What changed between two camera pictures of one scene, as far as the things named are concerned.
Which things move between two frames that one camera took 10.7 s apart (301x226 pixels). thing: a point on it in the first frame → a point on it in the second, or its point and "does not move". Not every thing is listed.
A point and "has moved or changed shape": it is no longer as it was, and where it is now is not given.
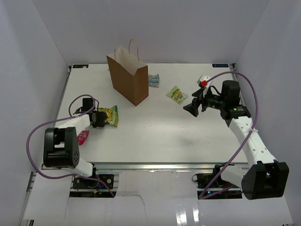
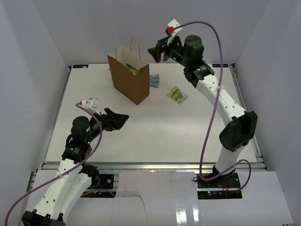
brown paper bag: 130,76 does not move
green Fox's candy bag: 112,113 has moved or changed shape
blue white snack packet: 154,80 does not move
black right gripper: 193,108 → 162,47
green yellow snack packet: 177,95 does not move
